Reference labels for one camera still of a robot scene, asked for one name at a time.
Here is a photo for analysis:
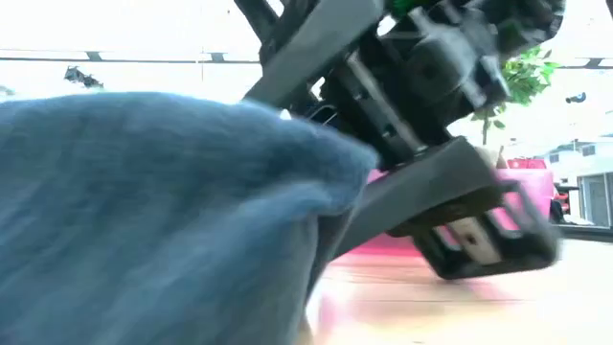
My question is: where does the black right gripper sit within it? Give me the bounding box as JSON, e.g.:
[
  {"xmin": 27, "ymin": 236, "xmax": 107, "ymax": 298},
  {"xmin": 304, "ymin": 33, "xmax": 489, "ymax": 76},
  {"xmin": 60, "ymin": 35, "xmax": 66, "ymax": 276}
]
[{"xmin": 242, "ymin": 0, "xmax": 513, "ymax": 260}]

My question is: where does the cream knit hat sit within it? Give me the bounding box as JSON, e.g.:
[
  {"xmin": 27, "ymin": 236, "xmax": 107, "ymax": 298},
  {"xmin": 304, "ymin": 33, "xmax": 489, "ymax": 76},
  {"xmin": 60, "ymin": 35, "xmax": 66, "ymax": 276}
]
[{"xmin": 473, "ymin": 145, "xmax": 510, "ymax": 170}]

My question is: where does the dark teal knit hat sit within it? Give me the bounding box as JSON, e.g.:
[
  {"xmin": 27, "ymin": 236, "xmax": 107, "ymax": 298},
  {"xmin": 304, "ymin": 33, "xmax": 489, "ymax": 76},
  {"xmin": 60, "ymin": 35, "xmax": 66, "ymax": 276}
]
[{"xmin": 0, "ymin": 90, "xmax": 380, "ymax": 345}]

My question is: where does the green leafy potted tree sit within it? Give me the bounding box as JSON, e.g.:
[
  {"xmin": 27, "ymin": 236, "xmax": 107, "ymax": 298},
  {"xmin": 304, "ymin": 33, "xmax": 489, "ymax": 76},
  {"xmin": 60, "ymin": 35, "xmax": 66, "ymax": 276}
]
[{"xmin": 471, "ymin": 45, "xmax": 561, "ymax": 148}]

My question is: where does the red basket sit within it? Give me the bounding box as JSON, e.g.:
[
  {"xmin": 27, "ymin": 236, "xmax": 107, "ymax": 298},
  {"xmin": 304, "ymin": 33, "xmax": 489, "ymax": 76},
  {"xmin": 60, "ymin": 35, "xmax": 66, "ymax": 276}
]
[{"xmin": 506, "ymin": 157, "xmax": 548, "ymax": 171}]

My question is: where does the pink translucent plastic bin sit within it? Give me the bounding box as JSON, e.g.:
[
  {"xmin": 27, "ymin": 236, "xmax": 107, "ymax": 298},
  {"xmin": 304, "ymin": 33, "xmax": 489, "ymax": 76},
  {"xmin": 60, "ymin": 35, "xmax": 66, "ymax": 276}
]
[{"xmin": 334, "ymin": 167, "xmax": 556, "ymax": 260}]

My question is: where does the black low platform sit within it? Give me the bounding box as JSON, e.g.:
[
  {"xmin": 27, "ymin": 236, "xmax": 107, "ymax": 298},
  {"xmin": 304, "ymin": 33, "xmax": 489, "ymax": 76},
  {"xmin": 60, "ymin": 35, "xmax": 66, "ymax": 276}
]
[{"xmin": 555, "ymin": 223, "xmax": 613, "ymax": 244}]

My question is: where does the black hanging camera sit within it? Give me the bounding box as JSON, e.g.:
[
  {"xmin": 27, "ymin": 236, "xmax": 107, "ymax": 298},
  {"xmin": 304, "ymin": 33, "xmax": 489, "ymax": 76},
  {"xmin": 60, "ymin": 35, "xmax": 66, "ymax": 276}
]
[{"xmin": 63, "ymin": 65, "xmax": 105, "ymax": 91}]

